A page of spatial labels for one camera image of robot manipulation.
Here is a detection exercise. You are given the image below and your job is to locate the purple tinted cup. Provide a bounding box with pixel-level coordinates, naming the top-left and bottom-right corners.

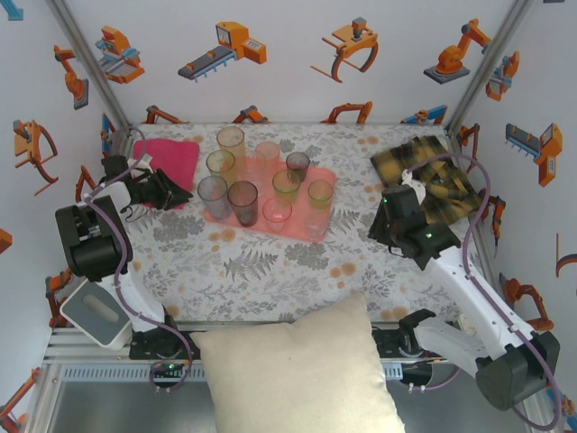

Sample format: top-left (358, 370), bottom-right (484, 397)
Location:
top-left (197, 175), bottom-right (230, 221)

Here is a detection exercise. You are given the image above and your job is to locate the tall yellow-green glass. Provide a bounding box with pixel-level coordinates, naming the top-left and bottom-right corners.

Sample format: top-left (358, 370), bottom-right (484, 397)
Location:
top-left (206, 149), bottom-right (237, 186)

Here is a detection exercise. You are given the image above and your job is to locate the small green glass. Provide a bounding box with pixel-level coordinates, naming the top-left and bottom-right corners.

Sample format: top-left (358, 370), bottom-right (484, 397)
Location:
top-left (307, 179), bottom-right (335, 213)
top-left (271, 169), bottom-right (302, 207)

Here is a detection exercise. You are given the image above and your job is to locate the tall orange glass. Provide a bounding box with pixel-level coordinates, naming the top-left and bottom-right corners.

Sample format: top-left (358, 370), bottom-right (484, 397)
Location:
top-left (215, 125), bottom-right (247, 166)

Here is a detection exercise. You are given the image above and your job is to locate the tall dark purple glass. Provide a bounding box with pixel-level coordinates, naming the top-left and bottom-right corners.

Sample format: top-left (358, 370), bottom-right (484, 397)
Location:
top-left (226, 180), bottom-right (261, 227)

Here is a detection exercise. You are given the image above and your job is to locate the tall clear glass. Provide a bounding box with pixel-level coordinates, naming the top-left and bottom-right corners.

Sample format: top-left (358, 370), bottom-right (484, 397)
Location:
top-left (243, 151), bottom-right (268, 186)

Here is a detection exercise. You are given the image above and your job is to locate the small grey glass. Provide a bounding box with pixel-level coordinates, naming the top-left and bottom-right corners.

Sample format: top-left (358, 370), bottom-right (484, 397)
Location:
top-left (285, 151), bottom-right (312, 182)

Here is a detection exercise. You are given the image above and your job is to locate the small pink textured glass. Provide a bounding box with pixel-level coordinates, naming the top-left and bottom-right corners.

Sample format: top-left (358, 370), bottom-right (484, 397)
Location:
top-left (261, 197), bottom-right (294, 234)

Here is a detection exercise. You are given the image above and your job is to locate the tall pink glass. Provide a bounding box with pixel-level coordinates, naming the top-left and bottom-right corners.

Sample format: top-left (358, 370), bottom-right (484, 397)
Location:
top-left (255, 140), bottom-right (281, 175)

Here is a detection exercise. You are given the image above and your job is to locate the pink plastic tray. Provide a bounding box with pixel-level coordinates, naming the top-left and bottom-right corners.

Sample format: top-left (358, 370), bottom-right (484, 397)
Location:
top-left (202, 155), bottom-right (338, 243)

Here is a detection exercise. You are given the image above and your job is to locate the magenta folded cloth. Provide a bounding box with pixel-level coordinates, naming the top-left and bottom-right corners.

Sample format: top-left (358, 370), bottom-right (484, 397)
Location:
top-left (133, 138), bottom-right (201, 211)

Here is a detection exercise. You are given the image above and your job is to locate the yellow plaid shirt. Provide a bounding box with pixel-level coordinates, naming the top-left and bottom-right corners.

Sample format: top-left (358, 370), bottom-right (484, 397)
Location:
top-left (369, 134), bottom-right (483, 226)

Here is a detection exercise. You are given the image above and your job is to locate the floral tablecloth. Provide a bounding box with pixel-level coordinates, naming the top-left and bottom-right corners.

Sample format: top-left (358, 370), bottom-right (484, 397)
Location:
top-left (96, 122), bottom-right (501, 325)

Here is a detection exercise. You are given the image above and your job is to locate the white tissue box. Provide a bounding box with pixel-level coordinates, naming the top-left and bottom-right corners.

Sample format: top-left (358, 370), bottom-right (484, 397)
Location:
top-left (59, 273), bottom-right (134, 351)

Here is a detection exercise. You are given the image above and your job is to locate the cream pillow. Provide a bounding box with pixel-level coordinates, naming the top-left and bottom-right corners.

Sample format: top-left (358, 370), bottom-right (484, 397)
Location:
top-left (188, 290), bottom-right (407, 433)

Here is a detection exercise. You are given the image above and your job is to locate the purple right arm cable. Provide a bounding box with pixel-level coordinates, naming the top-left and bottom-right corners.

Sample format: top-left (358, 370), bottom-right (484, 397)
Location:
top-left (398, 152), bottom-right (564, 432)

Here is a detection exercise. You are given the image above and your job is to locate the aluminium cage post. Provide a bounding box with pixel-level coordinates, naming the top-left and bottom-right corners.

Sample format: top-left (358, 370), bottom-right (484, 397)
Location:
top-left (444, 0), bottom-right (538, 132)
top-left (44, 0), bottom-right (134, 132)

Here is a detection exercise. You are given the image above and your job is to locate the aluminium table frame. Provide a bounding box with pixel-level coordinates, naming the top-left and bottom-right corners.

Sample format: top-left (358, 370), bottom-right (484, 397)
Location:
top-left (42, 124), bottom-right (531, 364)

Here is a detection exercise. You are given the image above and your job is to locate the grey slotted cable duct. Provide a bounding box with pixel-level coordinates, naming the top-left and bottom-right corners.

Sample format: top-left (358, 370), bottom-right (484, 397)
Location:
top-left (60, 364), bottom-right (402, 383)

